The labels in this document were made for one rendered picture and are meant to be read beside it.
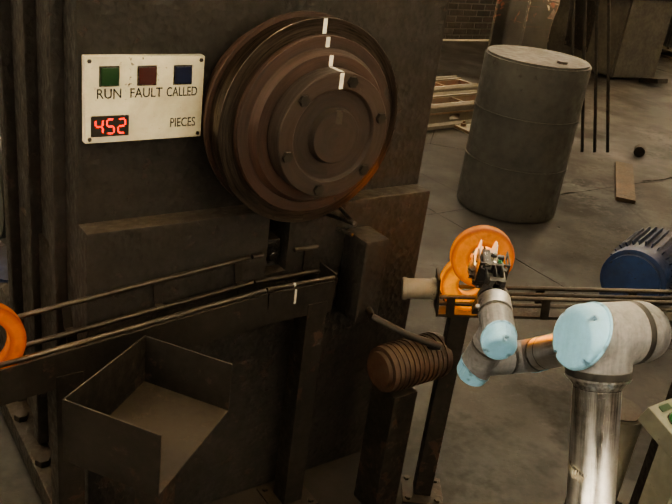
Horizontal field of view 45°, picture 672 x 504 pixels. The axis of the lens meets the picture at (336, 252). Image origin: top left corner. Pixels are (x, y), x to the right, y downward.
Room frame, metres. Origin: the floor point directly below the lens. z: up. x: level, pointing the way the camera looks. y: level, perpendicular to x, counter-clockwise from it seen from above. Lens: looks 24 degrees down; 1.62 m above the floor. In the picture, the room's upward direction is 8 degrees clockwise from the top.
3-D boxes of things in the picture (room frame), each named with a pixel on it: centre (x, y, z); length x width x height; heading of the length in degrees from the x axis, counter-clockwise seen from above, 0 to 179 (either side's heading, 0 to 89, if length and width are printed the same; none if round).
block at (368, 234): (1.94, -0.07, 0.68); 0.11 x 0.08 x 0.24; 37
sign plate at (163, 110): (1.67, 0.44, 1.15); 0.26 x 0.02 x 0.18; 127
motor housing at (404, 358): (1.88, -0.24, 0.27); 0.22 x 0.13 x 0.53; 127
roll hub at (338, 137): (1.71, 0.05, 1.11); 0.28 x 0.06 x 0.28; 127
